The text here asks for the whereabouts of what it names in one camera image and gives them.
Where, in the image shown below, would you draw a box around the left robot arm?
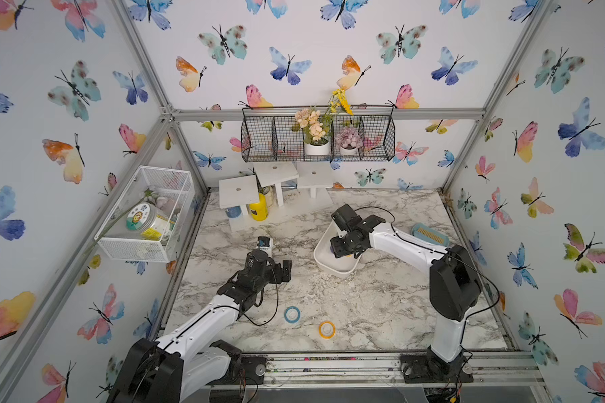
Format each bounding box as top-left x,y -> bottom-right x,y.
108,249 -> 293,402

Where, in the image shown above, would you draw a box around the clear acrylic wall box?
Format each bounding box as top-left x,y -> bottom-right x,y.
94,166 -> 196,263

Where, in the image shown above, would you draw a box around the yellow artificial flower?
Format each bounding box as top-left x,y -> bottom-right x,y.
328,88 -> 353,115

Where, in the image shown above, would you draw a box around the white stool left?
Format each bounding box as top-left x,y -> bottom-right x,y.
219,176 -> 260,218

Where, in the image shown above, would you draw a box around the blue cup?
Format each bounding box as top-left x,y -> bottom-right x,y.
225,206 -> 243,219

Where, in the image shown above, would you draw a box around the orange tape roll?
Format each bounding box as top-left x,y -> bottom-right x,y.
319,321 -> 336,339

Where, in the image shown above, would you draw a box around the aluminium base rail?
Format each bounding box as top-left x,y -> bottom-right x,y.
120,352 -> 546,390

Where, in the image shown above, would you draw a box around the white stool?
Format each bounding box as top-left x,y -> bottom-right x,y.
219,176 -> 260,218
296,162 -> 334,198
253,161 -> 299,208

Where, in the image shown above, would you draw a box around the round tin in box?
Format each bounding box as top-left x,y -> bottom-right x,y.
125,203 -> 166,233

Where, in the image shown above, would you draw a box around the white storage box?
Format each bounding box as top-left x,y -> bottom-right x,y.
314,223 -> 361,279

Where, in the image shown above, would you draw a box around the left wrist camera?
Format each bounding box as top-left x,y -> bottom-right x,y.
257,236 -> 273,257

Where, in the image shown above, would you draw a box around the black wire wall basket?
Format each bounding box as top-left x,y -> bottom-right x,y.
240,107 -> 397,163

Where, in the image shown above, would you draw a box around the white pot purple flowers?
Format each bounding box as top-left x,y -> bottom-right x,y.
338,126 -> 364,156

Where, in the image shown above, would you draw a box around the blue tape roll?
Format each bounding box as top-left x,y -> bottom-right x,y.
284,306 -> 301,324

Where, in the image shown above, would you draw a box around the white stool middle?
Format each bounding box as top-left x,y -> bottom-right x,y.
253,161 -> 299,208

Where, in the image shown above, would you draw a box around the white pot peach flowers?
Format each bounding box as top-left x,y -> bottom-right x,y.
292,107 -> 332,157

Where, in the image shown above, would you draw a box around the yellow bottle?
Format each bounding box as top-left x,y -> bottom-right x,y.
247,192 -> 268,222

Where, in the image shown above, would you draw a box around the white stool right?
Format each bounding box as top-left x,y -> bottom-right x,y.
296,162 -> 334,198

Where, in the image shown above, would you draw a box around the teal brush dish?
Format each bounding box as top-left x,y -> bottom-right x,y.
411,223 -> 450,247

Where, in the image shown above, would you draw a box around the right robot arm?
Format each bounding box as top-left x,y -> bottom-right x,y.
329,204 -> 482,363

